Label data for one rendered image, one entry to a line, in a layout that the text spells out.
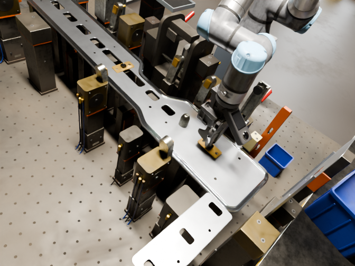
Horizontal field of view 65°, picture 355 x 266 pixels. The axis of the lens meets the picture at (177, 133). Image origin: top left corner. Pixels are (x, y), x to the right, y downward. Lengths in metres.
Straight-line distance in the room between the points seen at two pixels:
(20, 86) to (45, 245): 0.76
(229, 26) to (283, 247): 0.60
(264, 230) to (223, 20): 0.56
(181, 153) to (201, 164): 0.07
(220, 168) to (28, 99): 0.92
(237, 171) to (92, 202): 0.54
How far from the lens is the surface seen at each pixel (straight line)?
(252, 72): 0.69
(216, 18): 0.81
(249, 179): 0.92
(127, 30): 1.24
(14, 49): 1.58
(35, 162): 1.20
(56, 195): 1.12
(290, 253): 0.84
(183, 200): 0.82
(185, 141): 0.91
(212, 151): 0.91
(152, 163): 0.78
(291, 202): 0.85
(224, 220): 0.82
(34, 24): 1.26
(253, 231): 0.77
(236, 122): 0.78
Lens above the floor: 1.70
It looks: 48 degrees down
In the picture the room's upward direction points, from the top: 21 degrees clockwise
